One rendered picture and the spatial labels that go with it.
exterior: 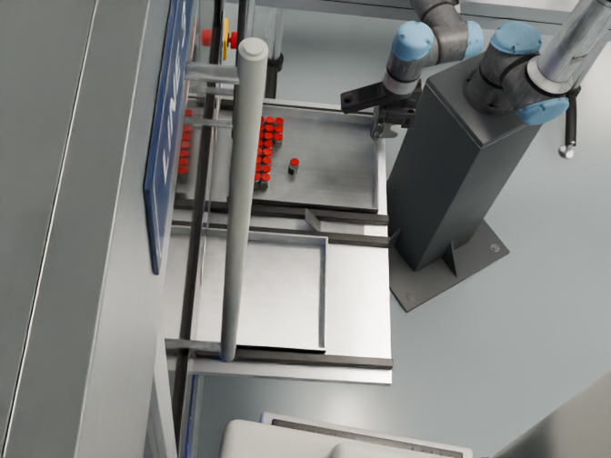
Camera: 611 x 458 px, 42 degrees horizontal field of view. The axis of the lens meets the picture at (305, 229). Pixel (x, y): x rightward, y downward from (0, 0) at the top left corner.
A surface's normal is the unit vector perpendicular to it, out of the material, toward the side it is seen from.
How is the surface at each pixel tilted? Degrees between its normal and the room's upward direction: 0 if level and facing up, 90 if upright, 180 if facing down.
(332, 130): 0
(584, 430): 90
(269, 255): 0
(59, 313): 0
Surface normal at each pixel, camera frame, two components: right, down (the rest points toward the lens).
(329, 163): 0.11, -0.47
